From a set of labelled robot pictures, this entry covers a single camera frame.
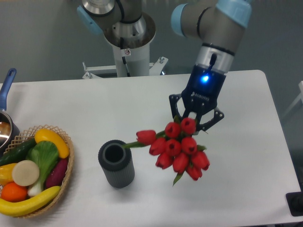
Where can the black device at table edge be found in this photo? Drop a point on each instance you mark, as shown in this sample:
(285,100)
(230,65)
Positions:
(295,203)

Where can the red tulip bouquet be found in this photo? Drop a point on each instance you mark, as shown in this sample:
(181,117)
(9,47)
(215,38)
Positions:
(175,147)

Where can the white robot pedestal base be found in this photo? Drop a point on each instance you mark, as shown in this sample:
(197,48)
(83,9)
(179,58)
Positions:
(157,58)

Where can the woven wicker basket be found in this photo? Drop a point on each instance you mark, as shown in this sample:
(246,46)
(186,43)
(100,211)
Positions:
(28,134)

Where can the orange fruit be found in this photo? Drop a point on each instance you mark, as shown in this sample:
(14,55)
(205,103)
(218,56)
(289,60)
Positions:
(13,192)

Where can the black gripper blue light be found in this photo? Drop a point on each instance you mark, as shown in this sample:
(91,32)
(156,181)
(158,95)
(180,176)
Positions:
(199,97)

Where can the dark green cucumber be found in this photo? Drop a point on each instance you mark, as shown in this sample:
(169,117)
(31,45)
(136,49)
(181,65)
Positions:
(18,153)

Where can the beige round disc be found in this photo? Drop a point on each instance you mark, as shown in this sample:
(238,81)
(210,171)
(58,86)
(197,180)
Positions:
(25,173)

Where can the yellow bell pepper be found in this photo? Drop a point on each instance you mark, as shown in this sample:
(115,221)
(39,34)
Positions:
(6,173)

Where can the yellow banana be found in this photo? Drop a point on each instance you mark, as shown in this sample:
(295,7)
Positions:
(22,208)

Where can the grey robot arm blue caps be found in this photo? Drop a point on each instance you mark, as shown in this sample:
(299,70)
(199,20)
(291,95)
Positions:
(219,24)

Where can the white frame at right edge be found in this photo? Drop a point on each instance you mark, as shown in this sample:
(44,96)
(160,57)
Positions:
(295,105)

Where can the blue handled saucepan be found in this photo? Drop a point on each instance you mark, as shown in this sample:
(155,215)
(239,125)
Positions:
(8,129)

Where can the purple sweet potato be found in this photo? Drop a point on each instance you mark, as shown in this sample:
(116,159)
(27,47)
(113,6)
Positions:
(57,175)

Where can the dark grey ribbed vase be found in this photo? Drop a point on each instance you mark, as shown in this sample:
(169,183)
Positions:
(117,163)

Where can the green bok choy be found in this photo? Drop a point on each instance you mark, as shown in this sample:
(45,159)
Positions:
(45,155)

